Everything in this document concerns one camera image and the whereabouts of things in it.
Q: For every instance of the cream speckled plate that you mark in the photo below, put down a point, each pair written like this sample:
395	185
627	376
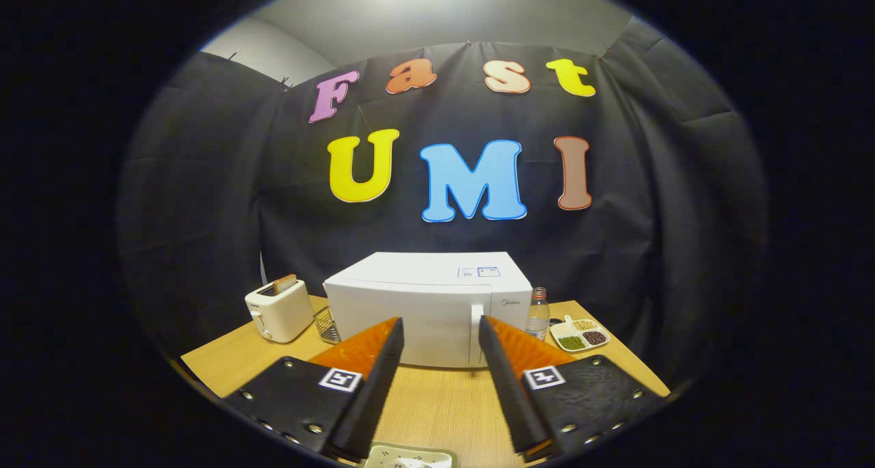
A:
410	454

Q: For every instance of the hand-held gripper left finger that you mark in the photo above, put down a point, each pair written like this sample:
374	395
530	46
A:
372	400

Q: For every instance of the clear plastic water bottle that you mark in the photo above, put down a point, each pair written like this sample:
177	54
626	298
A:
539	314

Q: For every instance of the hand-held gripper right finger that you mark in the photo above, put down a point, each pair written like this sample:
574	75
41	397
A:
509	400

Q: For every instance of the brown toast slice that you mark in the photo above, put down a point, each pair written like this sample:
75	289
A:
284	285

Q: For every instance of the white toaster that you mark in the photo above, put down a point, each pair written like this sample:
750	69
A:
280	314

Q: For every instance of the white microwave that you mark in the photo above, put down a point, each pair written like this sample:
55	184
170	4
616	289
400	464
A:
424	283

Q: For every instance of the white divided bean dish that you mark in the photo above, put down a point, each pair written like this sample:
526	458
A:
581	335

